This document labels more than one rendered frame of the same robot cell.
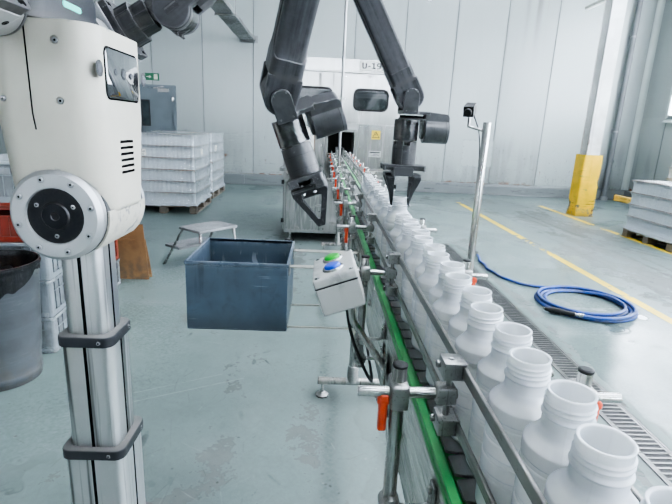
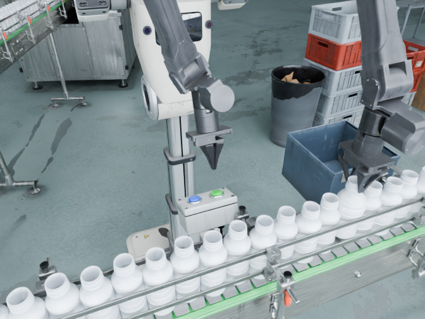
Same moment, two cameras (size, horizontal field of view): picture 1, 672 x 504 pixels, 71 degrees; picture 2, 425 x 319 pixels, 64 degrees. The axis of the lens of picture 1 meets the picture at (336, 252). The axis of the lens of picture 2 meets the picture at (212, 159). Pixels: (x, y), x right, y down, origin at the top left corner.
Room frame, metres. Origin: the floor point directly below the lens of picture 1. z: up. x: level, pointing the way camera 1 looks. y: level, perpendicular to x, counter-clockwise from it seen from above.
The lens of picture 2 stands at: (0.64, -0.61, 1.68)
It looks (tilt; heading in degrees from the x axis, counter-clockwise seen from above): 35 degrees down; 70
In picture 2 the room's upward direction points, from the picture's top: straight up
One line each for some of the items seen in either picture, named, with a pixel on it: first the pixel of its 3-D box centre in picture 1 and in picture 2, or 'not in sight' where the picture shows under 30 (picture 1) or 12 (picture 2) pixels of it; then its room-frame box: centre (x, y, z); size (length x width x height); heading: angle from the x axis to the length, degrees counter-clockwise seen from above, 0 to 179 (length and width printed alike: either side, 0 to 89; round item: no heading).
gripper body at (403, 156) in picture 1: (403, 156); (368, 144); (1.16, -0.15, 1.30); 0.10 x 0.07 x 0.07; 92
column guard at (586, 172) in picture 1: (584, 185); not in sight; (8.78, -4.49, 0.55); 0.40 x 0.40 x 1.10; 2
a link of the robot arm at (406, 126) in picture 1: (408, 130); (378, 120); (1.16, -0.16, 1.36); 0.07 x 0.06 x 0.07; 93
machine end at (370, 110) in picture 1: (338, 152); not in sight; (6.37, 0.03, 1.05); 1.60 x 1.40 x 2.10; 2
